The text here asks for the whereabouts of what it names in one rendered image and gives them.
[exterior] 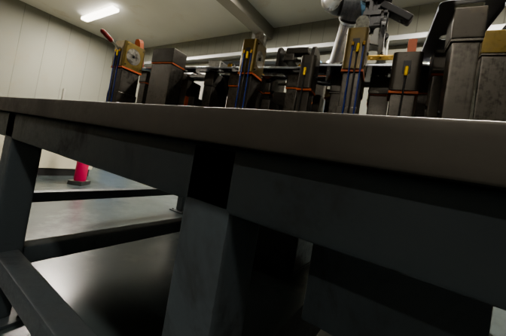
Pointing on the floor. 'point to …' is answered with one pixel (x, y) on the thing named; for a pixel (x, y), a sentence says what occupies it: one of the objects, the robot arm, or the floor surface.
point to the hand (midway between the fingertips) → (380, 52)
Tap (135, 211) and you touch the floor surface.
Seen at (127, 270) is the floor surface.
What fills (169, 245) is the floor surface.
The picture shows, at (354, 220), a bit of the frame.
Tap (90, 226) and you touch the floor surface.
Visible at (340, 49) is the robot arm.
